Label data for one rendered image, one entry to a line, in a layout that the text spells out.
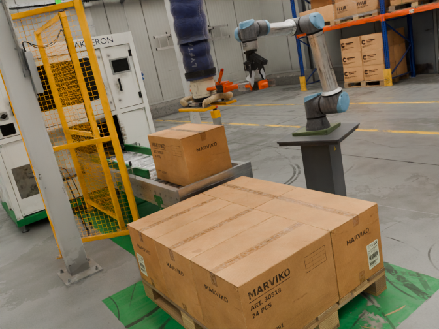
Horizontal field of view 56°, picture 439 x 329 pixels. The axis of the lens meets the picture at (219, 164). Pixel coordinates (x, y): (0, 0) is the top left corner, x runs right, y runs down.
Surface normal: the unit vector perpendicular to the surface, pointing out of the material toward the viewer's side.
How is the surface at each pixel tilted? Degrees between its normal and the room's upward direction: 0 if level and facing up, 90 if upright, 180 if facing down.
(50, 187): 90
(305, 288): 90
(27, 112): 90
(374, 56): 89
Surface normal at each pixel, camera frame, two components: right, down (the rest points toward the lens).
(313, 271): 0.58, 0.11
